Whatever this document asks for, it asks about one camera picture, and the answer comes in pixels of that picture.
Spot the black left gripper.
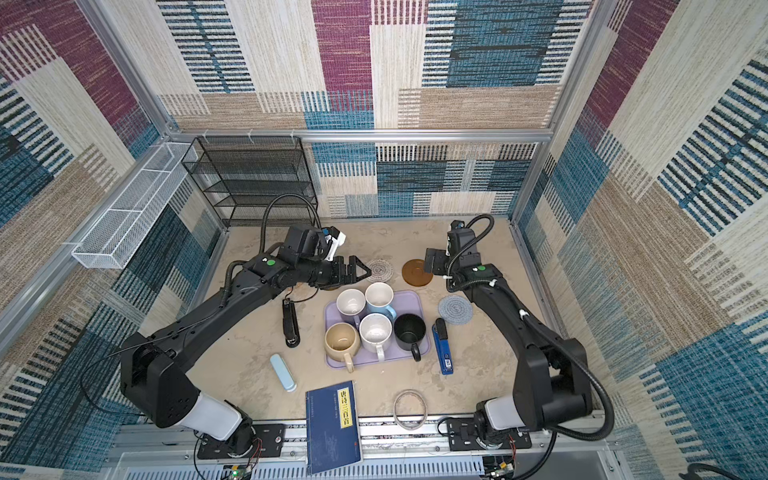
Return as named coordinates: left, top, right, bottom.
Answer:
left=297, top=256, right=372, bottom=289

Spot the brown round coaster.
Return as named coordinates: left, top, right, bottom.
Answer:
left=401, top=259, right=433, bottom=287

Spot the clear glass coaster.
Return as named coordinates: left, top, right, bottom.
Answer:
left=367, top=259, right=394, bottom=283

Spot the lilac white mug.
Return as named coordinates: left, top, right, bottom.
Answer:
left=336, top=289, right=367, bottom=327

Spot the light blue mug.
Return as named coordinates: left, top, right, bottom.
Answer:
left=365, top=282, right=397, bottom=322

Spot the grey woven round coaster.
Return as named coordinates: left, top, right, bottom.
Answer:
left=438, top=295, right=474, bottom=325

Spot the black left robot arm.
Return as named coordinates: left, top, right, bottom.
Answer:
left=112, top=207, right=372, bottom=458

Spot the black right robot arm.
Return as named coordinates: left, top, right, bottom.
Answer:
left=425, top=214, right=615, bottom=445

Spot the lilac plastic tray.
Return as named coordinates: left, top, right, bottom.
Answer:
left=323, top=290, right=432, bottom=370

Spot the white ceramic mug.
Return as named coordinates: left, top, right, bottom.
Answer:
left=358, top=313, right=393, bottom=363

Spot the blue stapler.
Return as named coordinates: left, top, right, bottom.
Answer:
left=432, top=318, right=454, bottom=376

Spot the beige ceramic mug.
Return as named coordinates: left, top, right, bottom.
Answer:
left=324, top=322, right=361, bottom=373

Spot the black ceramic mug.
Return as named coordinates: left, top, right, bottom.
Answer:
left=393, top=313, right=426, bottom=362

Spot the black stapler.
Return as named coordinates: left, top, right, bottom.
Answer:
left=282, top=298, right=301, bottom=348

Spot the light blue small case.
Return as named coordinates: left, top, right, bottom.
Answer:
left=270, top=354, right=297, bottom=392

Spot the clear tape roll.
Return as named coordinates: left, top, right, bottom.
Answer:
left=392, top=389, right=428, bottom=432

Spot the dark blue book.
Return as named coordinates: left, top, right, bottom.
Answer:
left=305, top=381, right=362, bottom=475

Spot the black wire shelf rack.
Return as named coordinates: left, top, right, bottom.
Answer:
left=181, top=136, right=318, bottom=227

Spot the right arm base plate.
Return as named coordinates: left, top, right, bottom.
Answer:
left=436, top=416, right=532, bottom=451

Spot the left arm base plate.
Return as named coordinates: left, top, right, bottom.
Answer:
left=195, top=422, right=285, bottom=460

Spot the white wire mesh basket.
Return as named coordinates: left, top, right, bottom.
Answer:
left=72, top=142, right=189, bottom=270

